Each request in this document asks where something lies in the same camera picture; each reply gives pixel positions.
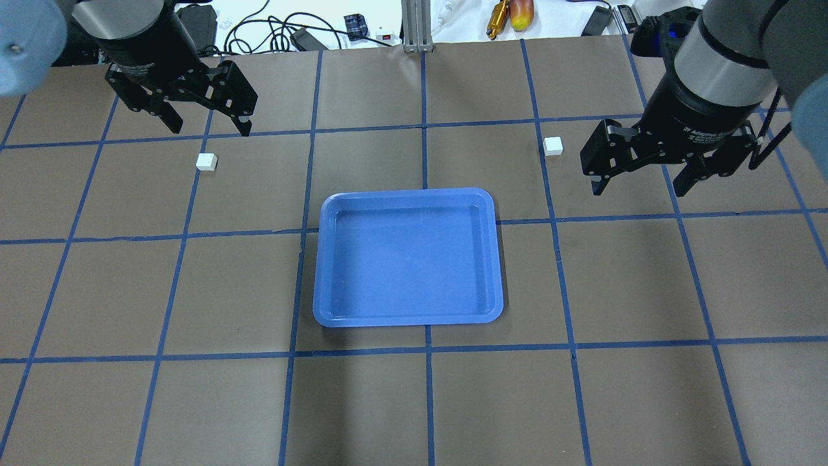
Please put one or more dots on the black power adapter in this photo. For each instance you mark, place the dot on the black power adapter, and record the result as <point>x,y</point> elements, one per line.
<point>598,21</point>

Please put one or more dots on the aluminium frame post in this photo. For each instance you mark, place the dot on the aluminium frame post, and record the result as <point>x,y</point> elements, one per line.
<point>416,35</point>

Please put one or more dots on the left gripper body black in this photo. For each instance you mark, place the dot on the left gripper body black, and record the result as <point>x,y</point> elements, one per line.
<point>143,53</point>

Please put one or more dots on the mango fruit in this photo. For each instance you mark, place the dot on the mango fruit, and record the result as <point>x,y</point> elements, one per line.
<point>522,14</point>

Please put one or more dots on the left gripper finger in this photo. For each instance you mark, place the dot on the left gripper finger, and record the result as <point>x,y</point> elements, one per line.
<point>139,94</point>
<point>233,95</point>

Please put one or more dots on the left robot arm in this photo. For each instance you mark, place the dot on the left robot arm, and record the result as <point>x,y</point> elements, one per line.
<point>34,33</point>

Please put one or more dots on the blue plastic tray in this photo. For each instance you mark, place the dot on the blue plastic tray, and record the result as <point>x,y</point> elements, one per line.
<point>408,258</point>

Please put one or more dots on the white block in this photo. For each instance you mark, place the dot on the white block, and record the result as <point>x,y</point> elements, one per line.
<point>206,162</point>
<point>552,146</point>

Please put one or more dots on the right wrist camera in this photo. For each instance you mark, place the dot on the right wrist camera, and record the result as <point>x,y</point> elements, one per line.
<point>661,36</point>

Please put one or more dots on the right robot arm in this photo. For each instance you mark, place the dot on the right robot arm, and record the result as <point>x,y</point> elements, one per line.
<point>720,63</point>

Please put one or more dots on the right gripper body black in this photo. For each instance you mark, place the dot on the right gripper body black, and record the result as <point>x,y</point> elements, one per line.
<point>687,113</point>

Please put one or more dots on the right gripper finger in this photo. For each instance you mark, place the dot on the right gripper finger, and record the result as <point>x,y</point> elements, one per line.
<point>723,161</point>
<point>613,149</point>

